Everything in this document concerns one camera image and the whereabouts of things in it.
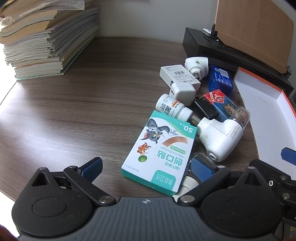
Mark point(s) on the blue rectangular box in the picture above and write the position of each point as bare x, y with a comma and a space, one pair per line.
219, 78

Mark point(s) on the white mosquito heater with bottle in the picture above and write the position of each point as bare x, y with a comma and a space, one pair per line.
217, 136

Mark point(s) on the clear bottle white cap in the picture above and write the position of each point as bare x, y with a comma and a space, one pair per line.
188, 183

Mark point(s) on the red blue playing card box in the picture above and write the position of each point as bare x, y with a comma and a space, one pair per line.
222, 102

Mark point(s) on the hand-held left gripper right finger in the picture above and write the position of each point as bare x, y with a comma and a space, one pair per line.
203, 169

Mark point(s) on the black desk riser stand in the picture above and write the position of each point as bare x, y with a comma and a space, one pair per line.
196, 44

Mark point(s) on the white pill bottle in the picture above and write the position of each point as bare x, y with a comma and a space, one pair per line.
168, 105

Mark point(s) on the black power adapter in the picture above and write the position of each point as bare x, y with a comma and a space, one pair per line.
205, 109

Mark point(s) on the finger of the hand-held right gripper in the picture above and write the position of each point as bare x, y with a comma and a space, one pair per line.
288, 155
268, 169

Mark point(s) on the white rectangular box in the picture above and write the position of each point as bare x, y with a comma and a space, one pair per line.
178, 74

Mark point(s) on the white box orange edge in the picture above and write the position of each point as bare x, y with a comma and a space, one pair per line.
266, 109

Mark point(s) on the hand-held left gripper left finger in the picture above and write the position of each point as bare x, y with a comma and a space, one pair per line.
93, 167

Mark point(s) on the white charger adapter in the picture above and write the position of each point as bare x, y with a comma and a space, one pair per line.
182, 92

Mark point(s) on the white plug-in device green button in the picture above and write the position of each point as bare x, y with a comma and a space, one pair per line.
196, 66

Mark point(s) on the stack of books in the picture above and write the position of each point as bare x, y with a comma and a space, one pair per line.
46, 41

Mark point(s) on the teal cartoon bandage box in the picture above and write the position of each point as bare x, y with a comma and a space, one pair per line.
157, 153

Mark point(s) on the wooden board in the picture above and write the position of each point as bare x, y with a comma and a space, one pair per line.
249, 27

